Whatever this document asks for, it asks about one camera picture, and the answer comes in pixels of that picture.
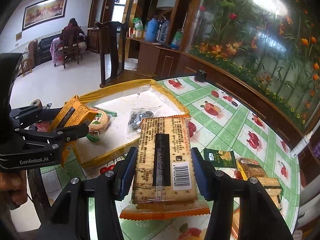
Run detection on dark green cracker packet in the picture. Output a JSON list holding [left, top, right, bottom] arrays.
[[203, 148, 237, 168]]

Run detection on orange rectangular cracker pack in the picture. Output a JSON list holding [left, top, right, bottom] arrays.
[[120, 114, 210, 220]]

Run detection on green long cracker pack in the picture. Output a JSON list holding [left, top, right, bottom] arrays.
[[257, 177, 283, 211]]

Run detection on round cracker green pack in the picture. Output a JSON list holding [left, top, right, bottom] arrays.
[[86, 107, 117, 142]]

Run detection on left human hand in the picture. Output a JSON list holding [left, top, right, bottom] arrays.
[[1, 170, 28, 210]]

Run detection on yellow square cracker pack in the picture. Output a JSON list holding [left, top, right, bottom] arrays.
[[236, 157, 266, 180]]

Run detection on clear bag dark items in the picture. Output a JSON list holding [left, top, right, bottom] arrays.
[[126, 107, 158, 139]]

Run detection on black sofa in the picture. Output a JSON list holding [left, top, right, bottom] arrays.
[[35, 34, 60, 66]]

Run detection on yellow rimmed snack tray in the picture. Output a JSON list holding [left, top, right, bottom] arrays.
[[74, 79, 189, 168]]

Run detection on small black box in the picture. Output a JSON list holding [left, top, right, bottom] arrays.
[[194, 69, 207, 82]]

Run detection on seated person in maroon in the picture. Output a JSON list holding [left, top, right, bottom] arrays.
[[57, 18, 87, 55]]

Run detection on white bucket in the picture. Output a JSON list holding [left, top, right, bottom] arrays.
[[124, 58, 138, 71]]

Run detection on white spray bottle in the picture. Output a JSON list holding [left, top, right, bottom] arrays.
[[290, 131, 313, 158]]

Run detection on dark wooden chair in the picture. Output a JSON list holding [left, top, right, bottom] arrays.
[[95, 21, 152, 88]]

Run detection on green label bottle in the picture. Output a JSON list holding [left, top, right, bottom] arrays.
[[170, 29, 184, 49]]

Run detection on blue thermos jug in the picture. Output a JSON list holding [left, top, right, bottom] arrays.
[[145, 17, 159, 42]]

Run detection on green white bag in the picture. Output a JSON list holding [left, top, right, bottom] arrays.
[[132, 17, 144, 31]]

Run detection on floral glass cabinet partition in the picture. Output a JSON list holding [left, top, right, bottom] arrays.
[[182, 0, 319, 146]]

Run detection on framed wall painting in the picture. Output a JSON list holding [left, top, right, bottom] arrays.
[[22, 0, 68, 31]]

